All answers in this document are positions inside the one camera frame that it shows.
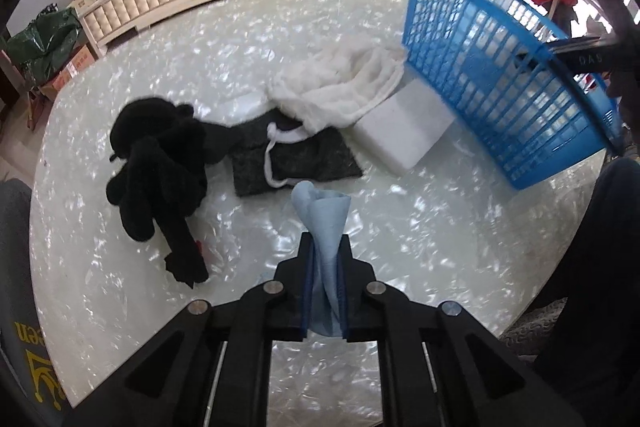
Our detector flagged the light blue cloth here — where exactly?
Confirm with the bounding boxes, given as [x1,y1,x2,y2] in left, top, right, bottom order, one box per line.
[291,181,350,337]

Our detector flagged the blue plastic basket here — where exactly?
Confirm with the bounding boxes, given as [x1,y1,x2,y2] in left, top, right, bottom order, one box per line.
[402,0,624,190]

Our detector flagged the black plush toy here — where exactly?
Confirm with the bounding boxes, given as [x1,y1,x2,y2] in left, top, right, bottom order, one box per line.
[106,96,242,287]

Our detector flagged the white fluffy blanket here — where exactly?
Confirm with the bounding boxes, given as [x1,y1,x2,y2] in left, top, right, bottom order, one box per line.
[263,42,407,186]

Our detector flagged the dark grey fuzzy cloth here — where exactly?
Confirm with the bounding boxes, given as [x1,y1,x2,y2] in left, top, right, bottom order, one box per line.
[229,109,362,197]

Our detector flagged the white foam block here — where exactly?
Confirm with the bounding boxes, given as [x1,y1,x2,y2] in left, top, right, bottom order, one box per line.
[352,78,454,176]

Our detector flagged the grey queen print clothing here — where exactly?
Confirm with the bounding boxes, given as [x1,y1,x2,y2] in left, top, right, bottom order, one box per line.
[1,179,70,426]

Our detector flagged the red cardboard box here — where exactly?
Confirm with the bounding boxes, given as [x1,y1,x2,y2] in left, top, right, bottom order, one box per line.
[38,44,96,102]

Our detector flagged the green plastic bag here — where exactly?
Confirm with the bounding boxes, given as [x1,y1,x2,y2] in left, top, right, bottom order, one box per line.
[6,8,84,88]

